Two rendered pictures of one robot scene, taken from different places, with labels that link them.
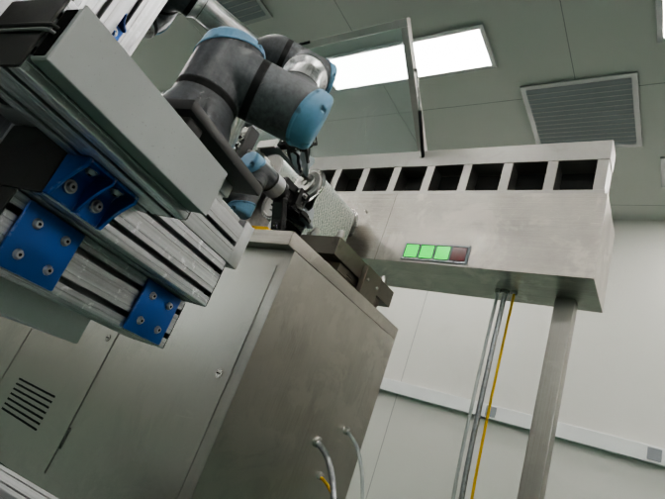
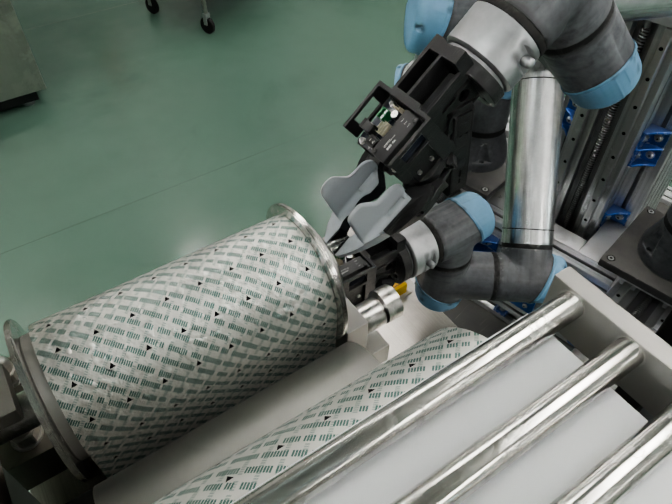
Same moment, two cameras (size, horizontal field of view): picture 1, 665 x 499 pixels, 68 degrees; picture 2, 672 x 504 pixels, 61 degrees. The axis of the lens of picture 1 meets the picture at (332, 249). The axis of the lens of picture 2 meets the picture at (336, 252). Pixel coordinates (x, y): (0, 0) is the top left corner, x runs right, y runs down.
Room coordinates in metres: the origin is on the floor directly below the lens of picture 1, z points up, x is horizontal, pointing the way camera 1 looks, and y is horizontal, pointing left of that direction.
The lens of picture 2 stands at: (1.94, 0.30, 1.68)
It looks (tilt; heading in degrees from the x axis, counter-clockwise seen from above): 47 degrees down; 196
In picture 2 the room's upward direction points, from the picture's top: straight up
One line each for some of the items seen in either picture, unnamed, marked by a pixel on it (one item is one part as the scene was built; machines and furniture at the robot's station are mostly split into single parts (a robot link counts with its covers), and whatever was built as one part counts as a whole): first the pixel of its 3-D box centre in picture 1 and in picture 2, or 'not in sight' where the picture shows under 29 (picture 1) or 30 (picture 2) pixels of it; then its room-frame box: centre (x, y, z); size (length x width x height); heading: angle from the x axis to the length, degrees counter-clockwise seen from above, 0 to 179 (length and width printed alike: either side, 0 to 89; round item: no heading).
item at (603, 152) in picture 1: (269, 180); not in sight; (2.28, 0.43, 1.55); 3.08 x 0.08 x 0.23; 50
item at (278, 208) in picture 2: (308, 186); (304, 272); (1.59, 0.16, 1.25); 0.15 x 0.01 x 0.15; 50
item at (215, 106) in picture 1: (194, 120); (478, 136); (0.76, 0.30, 0.87); 0.15 x 0.15 x 0.10
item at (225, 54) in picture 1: (226, 72); (484, 92); (0.76, 0.30, 0.98); 0.13 x 0.12 x 0.14; 102
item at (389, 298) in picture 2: not in sight; (386, 303); (1.55, 0.24, 1.18); 0.04 x 0.02 x 0.04; 50
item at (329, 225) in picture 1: (325, 237); not in sight; (1.64, 0.04, 1.11); 0.23 x 0.01 x 0.18; 140
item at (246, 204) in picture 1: (239, 196); (452, 274); (1.33, 0.31, 1.01); 0.11 x 0.08 x 0.11; 102
